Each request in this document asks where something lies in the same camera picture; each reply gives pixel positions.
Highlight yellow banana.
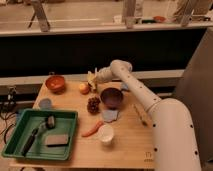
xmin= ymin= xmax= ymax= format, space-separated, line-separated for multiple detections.
xmin=87 ymin=71 xmax=97 ymax=85

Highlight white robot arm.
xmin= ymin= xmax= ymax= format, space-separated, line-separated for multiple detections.
xmin=95 ymin=60 xmax=202 ymax=171

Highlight blue cloth behind arm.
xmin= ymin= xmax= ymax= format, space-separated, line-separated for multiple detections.
xmin=121 ymin=83 xmax=129 ymax=91

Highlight small metal cup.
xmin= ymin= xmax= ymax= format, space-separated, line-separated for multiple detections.
xmin=89 ymin=84 xmax=97 ymax=93

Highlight white plastic cup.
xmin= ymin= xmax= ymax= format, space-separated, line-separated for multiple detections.
xmin=97 ymin=125 xmax=114 ymax=145

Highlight dark purple bowl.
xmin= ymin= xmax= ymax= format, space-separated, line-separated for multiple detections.
xmin=100 ymin=88 xmax=123 ymax=109

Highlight orange fruit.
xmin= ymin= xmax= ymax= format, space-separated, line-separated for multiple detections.
xmin=79 ymin=83 xmax=90 ymax=95

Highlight brown pine cone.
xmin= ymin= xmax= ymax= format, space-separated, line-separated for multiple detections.
xmin=87 ymin=97 xmax=100 ymax=114

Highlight blue-grey cloth piece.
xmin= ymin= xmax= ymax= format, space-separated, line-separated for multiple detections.
xmin=102 ymin=110 xmax=118 ymax=123

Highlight orange carrot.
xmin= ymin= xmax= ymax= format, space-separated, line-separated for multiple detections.
xmin=81 ymin=121 xmax=104 ymax=137

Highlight orange bowl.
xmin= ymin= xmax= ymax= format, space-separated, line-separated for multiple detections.
xmin=45 ymin=75 xmax=65 ymax=93

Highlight metal fork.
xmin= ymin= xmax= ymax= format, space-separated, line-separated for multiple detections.
xmin=133 ymin=105 xmax=148 ymax=126

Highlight green plastic tray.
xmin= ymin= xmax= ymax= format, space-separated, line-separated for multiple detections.
xmin=2 ymin=109 xmax=78 ymax=161

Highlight small blue-grey lid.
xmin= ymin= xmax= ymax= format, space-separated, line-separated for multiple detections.
xmin=38 ymin=98 xmax=52 ymax=109

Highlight grey sponge block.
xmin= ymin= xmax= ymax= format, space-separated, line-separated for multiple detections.
xmin=45 ymin=134 xmax=69 ymax=147

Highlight black handled brush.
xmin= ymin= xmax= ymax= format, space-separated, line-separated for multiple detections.
xmin=21 ymin=115 xmax=55 ymax=156

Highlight black cables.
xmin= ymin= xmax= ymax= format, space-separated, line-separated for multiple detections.
xmin=0 ymin=85 xmax=18 ymax=145

